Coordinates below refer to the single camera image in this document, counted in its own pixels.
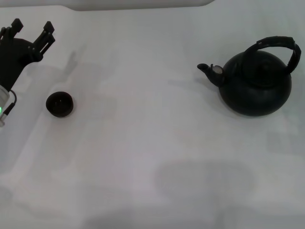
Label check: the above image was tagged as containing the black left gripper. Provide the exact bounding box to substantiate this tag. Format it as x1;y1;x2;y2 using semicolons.
0;18;56;92

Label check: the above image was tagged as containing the small dark round teacup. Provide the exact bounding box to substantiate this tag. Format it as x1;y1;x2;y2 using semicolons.
45;91;74;118

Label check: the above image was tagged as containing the black round teapot with handle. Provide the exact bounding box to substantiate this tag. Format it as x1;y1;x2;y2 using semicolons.
197;36;302;117

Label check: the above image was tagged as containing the left arm cable with plug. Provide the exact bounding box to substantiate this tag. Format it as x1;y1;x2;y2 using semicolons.
1;90;18;120

